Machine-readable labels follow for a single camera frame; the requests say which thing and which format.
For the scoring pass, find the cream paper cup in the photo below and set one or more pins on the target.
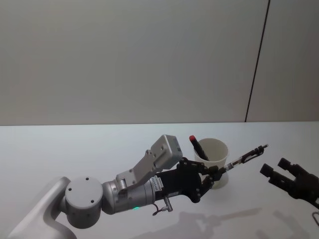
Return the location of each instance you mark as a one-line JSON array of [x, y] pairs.
[[214, 154]]

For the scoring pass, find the black clear click pen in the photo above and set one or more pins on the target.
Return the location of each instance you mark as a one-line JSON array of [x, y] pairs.
[[245, 157]]

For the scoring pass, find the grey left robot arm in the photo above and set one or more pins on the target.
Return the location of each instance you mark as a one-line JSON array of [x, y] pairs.
[[82, 196]]

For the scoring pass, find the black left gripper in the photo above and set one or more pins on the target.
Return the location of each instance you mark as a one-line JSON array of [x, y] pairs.
[[179, 183]]

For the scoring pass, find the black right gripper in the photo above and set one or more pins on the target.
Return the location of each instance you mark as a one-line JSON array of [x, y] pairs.
[[305, 186]]

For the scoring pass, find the black pen with red cap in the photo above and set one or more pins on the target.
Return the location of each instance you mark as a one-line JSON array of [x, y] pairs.
[[198, 148]]

